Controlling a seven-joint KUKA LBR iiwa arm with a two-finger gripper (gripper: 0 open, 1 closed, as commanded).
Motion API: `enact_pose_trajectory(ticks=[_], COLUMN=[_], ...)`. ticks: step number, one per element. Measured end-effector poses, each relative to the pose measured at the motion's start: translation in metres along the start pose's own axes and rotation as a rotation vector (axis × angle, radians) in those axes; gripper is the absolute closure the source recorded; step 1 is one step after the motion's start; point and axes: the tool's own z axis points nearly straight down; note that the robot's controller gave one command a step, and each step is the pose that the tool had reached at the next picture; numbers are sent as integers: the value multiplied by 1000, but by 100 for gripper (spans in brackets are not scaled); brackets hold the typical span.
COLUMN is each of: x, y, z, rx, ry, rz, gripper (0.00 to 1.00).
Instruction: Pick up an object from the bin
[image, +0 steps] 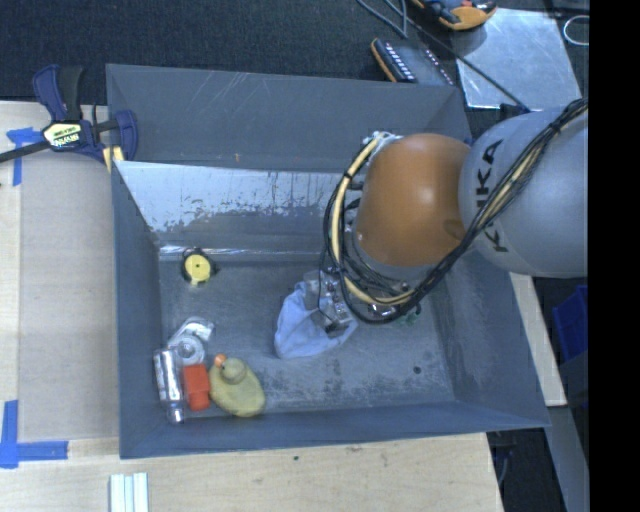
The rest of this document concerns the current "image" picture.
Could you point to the white cloth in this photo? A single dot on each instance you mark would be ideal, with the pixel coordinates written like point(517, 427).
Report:
point(295, 332)

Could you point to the yellow rubber duck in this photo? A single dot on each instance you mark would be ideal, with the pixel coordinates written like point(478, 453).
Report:
point(237, 390)

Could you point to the yellow round tape measure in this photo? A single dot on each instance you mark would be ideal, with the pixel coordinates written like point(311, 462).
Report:
point(196, 266)

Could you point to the red-orange block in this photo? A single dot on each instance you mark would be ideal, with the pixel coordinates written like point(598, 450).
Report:
point(196, 386)

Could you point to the silver metallic tube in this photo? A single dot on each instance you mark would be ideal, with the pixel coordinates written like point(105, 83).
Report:
point(168, 380)

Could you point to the grey metal bin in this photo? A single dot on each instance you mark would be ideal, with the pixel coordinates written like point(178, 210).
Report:
point(250, 115)

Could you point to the pale wood board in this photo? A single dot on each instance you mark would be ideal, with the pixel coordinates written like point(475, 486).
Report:
point(67, 300)

